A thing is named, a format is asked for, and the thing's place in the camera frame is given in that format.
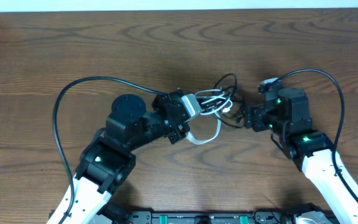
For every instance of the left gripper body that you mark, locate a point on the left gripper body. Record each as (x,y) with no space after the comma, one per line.
(174,133)

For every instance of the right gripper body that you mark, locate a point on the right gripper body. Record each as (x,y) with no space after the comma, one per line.
(260,117)

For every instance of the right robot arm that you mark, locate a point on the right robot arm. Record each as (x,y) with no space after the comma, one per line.
(285,111)

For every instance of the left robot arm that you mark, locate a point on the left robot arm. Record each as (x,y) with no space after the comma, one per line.
(108,159)

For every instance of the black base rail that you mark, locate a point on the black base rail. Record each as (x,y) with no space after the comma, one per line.
(261,216)

